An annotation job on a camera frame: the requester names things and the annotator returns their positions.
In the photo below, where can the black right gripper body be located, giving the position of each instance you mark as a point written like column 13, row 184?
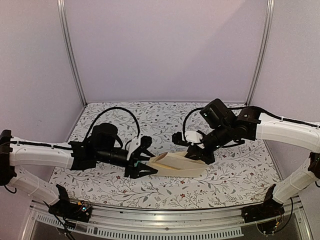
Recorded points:
column 221, row 134

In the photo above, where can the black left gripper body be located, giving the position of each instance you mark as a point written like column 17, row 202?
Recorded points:
column 104, row 156

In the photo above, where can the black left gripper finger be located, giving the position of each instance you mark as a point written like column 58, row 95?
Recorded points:
column 144, row 154
column 139, row 171

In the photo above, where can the cream envelope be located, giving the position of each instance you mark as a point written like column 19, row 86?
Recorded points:
column 177, row 165

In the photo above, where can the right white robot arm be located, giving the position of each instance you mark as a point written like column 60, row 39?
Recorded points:
column 283, row 135

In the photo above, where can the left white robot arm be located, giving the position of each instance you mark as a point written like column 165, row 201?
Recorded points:
column 16, row 152

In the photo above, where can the floral patterned table mat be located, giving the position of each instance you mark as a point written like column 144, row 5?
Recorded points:
column 240, row 175

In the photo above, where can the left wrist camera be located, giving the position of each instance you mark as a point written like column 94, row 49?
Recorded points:
column 139, row 143

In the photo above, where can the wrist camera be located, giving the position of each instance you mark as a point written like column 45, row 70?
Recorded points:
column 139, row 143
column 187, row 138

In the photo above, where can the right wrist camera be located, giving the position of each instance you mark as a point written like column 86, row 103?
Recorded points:
column 187, row 138

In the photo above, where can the front aluminium rail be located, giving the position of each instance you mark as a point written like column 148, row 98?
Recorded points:
column 124, row 223

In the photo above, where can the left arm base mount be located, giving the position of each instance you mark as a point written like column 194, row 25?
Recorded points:
column 80, row 211

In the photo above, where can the right aluminium frame post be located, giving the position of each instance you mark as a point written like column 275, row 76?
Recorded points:
column 270, row 5

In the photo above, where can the aluminium frame post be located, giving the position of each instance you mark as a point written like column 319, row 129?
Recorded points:
column 270, row 5
column 61, row 6

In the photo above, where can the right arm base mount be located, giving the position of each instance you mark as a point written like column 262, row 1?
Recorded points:
column 269, row 208

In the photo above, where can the left aluminium frame post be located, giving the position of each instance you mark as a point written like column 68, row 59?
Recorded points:
column 61, row 6

